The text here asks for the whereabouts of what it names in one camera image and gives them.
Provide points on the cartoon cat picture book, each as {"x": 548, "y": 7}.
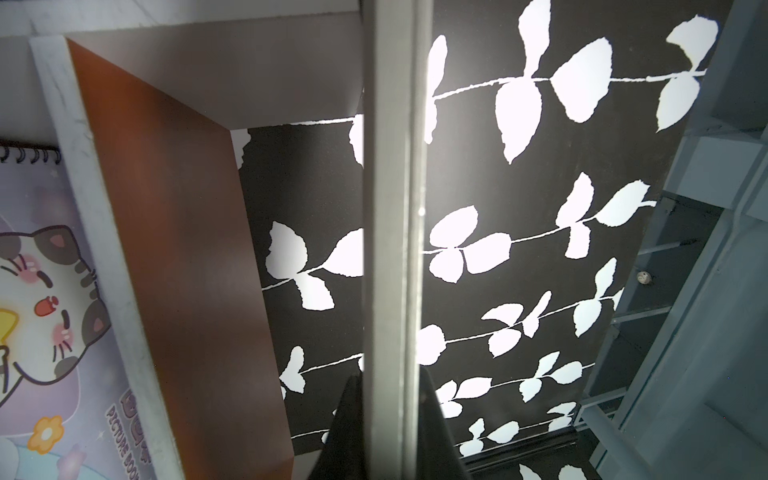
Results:
{"x": 67, "y": 410}

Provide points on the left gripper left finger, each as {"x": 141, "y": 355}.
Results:
{"x": 342, "y": 457}

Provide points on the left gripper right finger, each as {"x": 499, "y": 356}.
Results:
{"x": 437, "y": 458}

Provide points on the silver laptop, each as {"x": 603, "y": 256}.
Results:
{"x": 397, "y": 40}

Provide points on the white and brown shelf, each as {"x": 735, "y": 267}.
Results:
{"x": 142, "y": 98}

